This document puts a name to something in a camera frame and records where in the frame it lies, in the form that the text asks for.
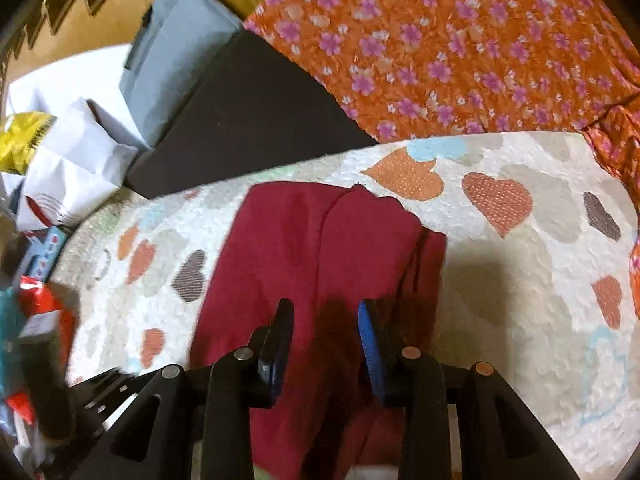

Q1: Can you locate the red packet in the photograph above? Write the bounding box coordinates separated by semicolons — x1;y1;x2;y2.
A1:
17;280;76;361

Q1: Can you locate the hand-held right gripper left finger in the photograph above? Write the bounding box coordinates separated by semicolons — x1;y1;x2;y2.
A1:
75;298;296;480

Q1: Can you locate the grey folded cloth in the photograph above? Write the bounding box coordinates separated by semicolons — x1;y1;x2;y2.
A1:
117;0;246;148

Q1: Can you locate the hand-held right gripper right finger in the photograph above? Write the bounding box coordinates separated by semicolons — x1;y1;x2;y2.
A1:
357;299;568;480

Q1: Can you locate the maroon shirt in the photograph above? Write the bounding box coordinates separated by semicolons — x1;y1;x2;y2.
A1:
190;182;448;480

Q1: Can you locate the white heart print blanket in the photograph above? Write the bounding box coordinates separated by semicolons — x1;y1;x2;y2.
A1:
50;130;640;480

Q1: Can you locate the orange floral blanket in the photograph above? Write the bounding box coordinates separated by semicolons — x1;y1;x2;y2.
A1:
242;0;640;321

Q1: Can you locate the blue patterned box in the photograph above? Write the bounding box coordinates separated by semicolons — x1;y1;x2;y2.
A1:
27;225;73;281

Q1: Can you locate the teal packet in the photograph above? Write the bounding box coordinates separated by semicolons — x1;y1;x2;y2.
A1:
0;287;26;396

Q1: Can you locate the white paper bag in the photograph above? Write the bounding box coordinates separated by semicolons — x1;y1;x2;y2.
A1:
5;42;151;151
15;97;138;231

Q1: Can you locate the yellow plastic bag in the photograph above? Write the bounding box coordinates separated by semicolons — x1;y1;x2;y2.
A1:
0;112;56;176

